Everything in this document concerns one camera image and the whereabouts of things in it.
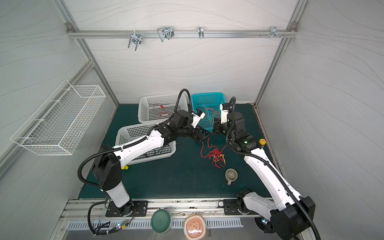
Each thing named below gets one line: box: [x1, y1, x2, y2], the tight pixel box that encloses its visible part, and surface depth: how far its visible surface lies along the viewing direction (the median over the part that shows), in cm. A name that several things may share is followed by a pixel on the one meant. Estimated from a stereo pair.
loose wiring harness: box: [87, 200, 137, 237], surface depth 69 cm
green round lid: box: [150, 209, 171, 233], surface depth 63 cm
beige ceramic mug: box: [225, 168, 238, 186], surface depth 83 cm
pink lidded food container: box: [183, 213, 206, 240], surface depth 68 cm
